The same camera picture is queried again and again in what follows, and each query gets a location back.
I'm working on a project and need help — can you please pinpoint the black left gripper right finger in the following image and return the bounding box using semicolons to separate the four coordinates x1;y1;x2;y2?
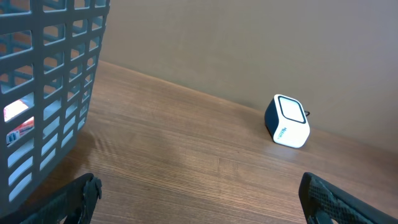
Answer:
298;172;397;224

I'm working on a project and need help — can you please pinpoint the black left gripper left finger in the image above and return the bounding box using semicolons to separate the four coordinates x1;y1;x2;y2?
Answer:
1;173;102;224

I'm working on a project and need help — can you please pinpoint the red white snack box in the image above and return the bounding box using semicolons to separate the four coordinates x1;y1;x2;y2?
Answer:
3;100;34;145

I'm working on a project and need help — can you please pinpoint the white barcode scanner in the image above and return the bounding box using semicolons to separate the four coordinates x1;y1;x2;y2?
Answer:
264;94;310;148

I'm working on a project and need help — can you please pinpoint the grey plastic mesh basket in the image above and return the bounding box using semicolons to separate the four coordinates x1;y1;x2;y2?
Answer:
1;0;111;216

